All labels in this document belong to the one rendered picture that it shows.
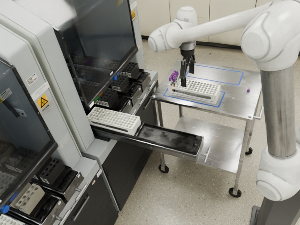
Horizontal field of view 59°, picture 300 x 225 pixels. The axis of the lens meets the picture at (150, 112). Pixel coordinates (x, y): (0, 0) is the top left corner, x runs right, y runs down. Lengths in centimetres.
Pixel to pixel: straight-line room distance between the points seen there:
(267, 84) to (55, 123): 89
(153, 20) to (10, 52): 291
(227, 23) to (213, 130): 116
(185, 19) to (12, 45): 76
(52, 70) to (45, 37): 14
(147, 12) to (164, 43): 255
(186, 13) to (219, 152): 108
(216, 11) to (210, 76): 179
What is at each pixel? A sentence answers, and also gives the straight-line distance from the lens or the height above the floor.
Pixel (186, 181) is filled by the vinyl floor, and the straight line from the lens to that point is 220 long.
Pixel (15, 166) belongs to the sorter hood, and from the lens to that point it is 117.
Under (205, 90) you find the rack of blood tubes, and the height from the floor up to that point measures 87.
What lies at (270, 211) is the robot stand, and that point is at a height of 38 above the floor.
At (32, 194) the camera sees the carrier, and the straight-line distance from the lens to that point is 133.
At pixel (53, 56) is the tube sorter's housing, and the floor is 132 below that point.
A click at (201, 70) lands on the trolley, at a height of 82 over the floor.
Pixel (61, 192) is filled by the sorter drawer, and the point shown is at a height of 81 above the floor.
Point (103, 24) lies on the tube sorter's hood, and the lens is 147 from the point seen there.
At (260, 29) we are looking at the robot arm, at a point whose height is 149.
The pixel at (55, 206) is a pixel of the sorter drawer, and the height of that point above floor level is 80.
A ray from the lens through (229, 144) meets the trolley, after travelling 208.
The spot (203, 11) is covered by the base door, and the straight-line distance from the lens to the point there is 352.
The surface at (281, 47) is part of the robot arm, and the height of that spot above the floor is 144.
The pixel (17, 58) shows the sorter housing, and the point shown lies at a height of 141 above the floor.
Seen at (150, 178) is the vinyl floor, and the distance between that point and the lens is 224.
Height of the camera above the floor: 186
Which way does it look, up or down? 43 degrees down
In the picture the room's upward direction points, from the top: 9 degrees counter-clockwise
